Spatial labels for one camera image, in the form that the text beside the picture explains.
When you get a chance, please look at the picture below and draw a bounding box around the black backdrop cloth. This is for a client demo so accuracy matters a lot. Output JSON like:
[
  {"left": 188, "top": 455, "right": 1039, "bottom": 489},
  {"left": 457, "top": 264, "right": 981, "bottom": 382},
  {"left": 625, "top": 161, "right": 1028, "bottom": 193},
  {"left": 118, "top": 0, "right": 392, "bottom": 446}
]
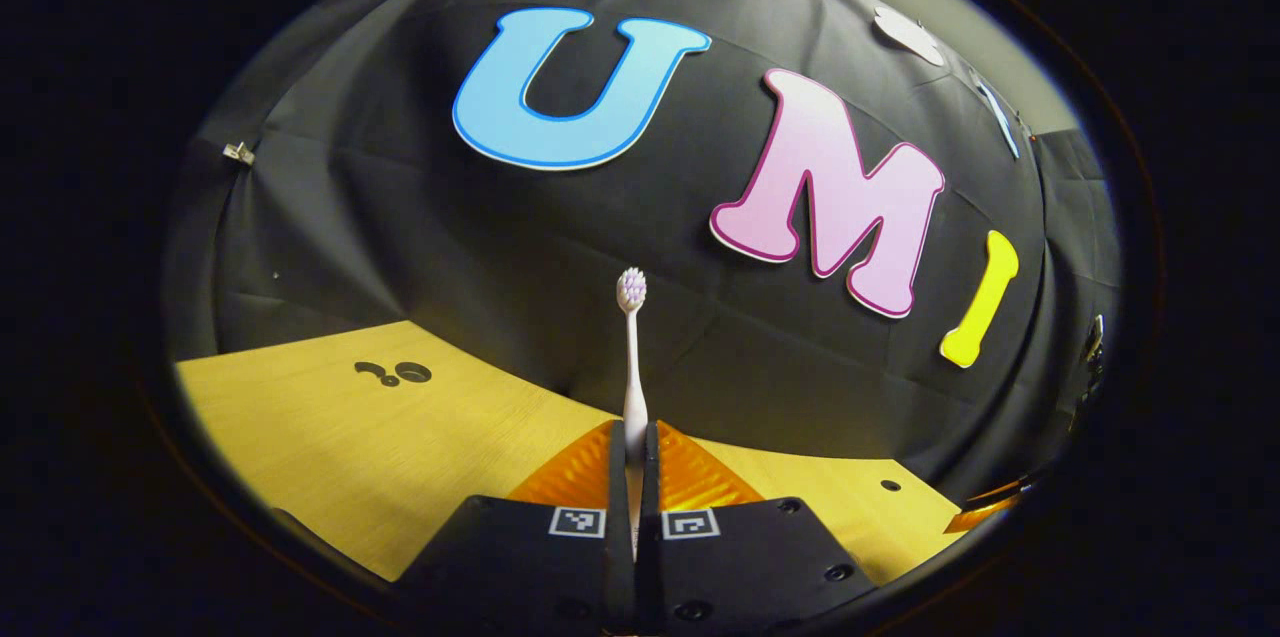
[{"left": 165, "top": 0, "right": 1121, "bottom": 508}]

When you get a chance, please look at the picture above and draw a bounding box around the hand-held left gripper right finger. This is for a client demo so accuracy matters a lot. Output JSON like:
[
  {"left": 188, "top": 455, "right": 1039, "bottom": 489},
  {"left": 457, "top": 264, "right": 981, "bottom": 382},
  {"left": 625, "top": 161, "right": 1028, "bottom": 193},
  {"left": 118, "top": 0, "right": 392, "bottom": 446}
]
[{"left": 640, "top": 420, "right": 881, "bottom": 636}]

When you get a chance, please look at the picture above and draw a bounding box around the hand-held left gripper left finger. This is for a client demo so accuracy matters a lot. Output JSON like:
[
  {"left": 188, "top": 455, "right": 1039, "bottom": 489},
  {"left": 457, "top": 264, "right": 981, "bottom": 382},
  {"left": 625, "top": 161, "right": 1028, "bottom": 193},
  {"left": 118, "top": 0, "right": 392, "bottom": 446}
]
[{"left": 395, "top": 420, "right": 638, "bottom": 636}]

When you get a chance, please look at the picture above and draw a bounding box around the white toothbrush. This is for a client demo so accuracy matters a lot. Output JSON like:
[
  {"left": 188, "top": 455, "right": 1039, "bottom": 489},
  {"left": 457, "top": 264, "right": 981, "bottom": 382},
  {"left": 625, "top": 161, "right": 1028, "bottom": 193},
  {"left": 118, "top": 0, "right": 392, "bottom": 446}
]
[{"left": 616, "top": 267, "right": 649, "bottom": 558}]

